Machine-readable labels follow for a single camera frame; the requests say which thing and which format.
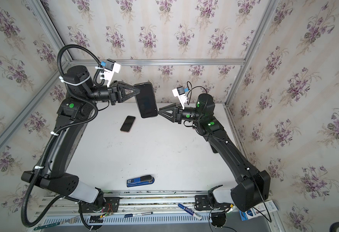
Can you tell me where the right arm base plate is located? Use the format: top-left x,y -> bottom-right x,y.
194,195 -> 234,211

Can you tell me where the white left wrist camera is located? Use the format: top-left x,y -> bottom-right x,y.
99,59 -> 121,87

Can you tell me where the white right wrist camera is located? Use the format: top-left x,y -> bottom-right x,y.
172,87 -> 189,109

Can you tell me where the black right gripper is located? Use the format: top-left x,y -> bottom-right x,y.
163,102 -> 208,125

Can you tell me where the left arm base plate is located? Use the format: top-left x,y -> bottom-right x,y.
78,197 -> 120,214

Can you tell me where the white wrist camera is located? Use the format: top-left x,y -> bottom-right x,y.
172,87 -> 189,109
99,59 -> 121,87

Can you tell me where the aluminium rail base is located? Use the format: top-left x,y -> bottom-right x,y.
36,189 -> 274,217

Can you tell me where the pink-edged phone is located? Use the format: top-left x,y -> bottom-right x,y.
120,116 -> 136,132

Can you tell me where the black thin pen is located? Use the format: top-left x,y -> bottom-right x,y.
124,212 -> 153,218

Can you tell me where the black corrugated cable conduit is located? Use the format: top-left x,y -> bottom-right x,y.
20,44 -> 105,228

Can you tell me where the black phone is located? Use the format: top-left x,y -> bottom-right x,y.
134,82 -> 158,119

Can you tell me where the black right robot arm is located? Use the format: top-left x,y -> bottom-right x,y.
158,93 -> 271,212

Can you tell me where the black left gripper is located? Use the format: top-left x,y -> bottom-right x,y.
82,80 -> 140,107

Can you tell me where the blue white cardboard box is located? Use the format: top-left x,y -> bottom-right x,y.
239,200 -> 278,221

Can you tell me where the blue black stapler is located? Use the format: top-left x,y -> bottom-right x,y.
126,175 -> 155,188

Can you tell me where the blue marker pen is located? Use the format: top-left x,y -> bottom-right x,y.
177,203 -> 202,220

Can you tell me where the black round connector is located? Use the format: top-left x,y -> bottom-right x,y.
210,213 -> 226,228

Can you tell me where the green metal ruler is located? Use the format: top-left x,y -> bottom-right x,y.
33,222 -> 60,231

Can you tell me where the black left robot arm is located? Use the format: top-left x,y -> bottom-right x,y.
21,61 -> 140,204

